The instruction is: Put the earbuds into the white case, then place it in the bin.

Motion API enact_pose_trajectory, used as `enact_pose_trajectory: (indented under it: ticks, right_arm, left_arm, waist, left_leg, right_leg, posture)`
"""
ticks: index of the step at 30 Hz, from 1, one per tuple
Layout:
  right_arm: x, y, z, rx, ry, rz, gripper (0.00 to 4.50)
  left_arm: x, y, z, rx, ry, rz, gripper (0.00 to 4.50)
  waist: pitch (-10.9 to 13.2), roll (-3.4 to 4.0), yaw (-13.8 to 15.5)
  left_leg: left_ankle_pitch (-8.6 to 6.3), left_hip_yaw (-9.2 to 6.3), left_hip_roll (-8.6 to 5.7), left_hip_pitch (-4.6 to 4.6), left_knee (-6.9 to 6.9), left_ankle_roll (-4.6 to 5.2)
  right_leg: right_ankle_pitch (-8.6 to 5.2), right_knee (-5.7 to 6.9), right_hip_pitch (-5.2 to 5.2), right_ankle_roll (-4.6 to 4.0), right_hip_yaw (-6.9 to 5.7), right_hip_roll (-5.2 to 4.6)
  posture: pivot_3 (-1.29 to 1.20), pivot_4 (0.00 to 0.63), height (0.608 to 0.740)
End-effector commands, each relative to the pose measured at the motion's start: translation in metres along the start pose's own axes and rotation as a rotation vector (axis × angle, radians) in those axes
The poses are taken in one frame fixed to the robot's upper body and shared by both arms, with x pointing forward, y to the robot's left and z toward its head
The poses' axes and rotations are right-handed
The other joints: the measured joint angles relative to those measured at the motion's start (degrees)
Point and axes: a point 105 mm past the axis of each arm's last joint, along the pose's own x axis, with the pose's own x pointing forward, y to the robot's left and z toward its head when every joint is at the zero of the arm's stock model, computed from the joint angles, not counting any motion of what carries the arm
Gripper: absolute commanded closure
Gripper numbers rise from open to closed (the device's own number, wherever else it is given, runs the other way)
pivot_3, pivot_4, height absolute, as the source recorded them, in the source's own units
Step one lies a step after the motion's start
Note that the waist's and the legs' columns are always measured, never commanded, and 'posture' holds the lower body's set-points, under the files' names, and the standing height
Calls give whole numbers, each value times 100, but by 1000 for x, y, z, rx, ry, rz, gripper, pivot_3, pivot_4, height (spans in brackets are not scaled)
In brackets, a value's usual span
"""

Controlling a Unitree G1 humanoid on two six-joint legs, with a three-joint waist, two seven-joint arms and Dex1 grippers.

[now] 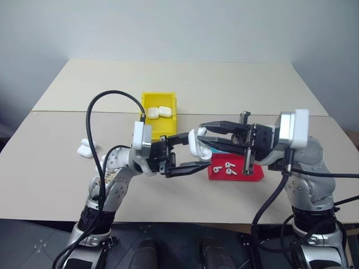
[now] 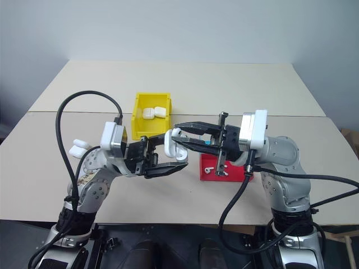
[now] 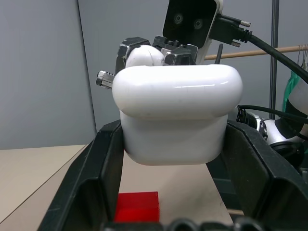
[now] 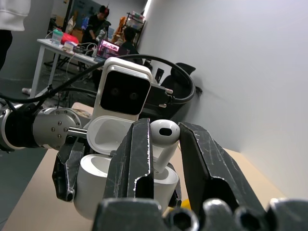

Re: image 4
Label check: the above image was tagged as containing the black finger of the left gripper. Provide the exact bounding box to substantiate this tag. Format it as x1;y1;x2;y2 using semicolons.
51;141;85;202
168;178;182;208

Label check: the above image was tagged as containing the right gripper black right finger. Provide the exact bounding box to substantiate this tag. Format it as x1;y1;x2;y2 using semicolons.
178;121;268;217

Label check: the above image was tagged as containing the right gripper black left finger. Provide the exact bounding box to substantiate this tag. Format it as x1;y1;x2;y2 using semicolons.
103;117;155;200

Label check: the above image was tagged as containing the white earbuds charging case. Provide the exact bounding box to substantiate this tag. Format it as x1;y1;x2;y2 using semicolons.
73;115;180;220

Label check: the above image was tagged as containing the white earbud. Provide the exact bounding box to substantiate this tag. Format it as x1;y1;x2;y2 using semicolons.
150;119;181;174

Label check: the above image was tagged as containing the black office chair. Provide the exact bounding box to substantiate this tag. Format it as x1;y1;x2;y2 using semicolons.
154;62;203;116

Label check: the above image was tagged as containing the open laptop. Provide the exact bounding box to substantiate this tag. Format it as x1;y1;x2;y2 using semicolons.
94;39;121;61

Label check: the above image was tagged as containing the white background table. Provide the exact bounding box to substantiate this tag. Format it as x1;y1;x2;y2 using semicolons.
28;38;104;99

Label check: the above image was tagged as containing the red box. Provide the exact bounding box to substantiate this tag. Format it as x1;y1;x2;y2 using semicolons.
61;33;79;45

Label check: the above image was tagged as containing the seated person in black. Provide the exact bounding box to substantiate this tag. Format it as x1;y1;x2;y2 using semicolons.
119;26;143;64

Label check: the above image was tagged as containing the green-lidded clear container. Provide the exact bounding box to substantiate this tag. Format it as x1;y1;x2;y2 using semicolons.
51;27;64;46

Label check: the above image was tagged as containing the standing person in black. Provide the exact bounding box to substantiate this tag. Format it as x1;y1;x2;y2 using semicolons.
81;4;112;44

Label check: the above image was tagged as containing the person in white hoodie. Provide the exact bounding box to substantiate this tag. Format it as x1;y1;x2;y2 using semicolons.
0;0;32;73

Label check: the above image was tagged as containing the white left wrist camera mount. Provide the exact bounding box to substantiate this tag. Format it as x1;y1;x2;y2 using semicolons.
92;57;154;121

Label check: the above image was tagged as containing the black wire storage shelf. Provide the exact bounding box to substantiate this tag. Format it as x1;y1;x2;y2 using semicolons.
124;11;146;49

